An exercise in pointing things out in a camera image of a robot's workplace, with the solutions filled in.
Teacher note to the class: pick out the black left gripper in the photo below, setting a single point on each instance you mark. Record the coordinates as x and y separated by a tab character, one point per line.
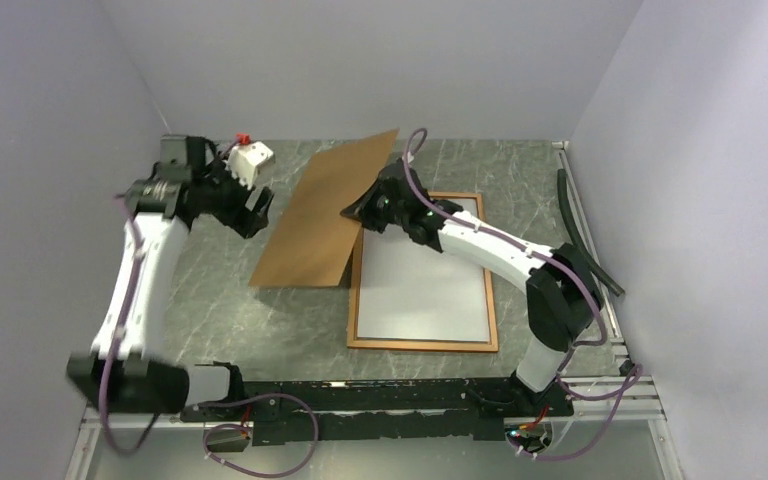
242	219

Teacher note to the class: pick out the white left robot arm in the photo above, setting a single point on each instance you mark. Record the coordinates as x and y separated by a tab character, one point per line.
123	371

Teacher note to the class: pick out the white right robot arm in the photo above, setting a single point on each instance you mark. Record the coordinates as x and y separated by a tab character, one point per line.
562	297

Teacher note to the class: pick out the sunset landscape photo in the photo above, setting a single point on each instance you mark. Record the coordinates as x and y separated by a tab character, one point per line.
417	291

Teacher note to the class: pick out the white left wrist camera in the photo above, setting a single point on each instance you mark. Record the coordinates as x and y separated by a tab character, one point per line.
245	159

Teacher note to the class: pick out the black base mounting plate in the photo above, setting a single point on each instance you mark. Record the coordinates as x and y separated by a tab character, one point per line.
294	411

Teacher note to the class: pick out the aluminium rail frame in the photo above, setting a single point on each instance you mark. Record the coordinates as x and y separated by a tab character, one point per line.
213	382

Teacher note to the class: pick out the brown cardboard backing board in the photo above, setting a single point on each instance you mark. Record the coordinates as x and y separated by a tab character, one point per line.
311	243

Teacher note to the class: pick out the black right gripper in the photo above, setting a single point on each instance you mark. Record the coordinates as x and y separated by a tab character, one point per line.
362	210

